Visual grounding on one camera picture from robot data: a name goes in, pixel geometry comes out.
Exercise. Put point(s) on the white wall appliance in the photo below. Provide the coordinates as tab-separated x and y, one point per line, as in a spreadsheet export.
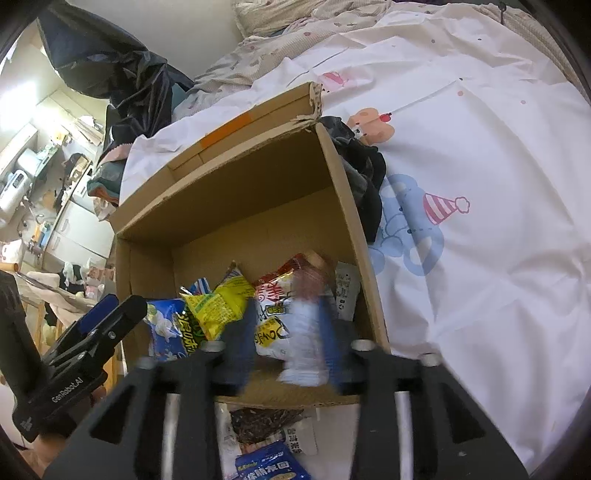
14	189

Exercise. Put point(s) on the white water heater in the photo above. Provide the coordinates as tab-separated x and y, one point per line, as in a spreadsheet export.
27	160

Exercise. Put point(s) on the black plastic bag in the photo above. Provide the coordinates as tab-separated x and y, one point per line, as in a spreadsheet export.
129	78

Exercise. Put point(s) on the grey floral quilt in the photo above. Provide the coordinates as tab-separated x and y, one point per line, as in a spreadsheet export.
240	69

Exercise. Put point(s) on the red snack bar packet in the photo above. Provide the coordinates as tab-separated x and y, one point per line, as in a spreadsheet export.
302	323

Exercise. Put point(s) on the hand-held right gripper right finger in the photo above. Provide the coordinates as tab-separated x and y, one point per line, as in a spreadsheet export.
339	360

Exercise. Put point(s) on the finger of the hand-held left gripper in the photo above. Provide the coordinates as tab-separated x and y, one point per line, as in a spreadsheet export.
97	311
127	316

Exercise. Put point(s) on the teal orange fabric bag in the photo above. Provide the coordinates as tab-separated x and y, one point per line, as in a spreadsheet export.
104	189

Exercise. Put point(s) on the clear packet of dark snack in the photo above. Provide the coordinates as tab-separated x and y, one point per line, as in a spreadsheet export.
263	422

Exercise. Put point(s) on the white red snack packet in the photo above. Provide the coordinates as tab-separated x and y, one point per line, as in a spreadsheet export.
272	318

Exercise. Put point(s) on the yellow snack bag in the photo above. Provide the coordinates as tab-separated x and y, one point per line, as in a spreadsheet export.
217	304

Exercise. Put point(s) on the white floor cabinets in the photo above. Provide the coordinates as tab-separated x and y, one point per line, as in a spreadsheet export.
78	240

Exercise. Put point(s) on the white blue snack packet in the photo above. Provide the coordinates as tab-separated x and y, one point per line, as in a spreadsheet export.
347	286

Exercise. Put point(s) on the beige hanging garment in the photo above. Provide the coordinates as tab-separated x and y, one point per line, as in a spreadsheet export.
60	295

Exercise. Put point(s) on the brown cardboard box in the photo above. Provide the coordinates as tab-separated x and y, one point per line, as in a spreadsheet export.
258	217

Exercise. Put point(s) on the person's left hand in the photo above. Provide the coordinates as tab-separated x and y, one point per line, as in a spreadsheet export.
44	454

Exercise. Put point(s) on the blue white snack bag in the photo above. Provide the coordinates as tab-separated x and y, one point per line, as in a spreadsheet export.
161	327

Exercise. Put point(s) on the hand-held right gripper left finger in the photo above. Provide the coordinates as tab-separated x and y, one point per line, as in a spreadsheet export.
238	355

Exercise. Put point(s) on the blue yellow-print snack packet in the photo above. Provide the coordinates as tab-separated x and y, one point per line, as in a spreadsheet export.
270	464

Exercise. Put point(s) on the beige striped pillow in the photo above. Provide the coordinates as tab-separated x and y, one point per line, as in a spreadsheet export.
272	14

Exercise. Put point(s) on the beige knitted blanket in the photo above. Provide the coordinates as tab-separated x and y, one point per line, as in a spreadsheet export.
540	37

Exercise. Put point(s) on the dark grey cloth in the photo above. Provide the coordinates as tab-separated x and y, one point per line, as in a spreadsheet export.
360	175

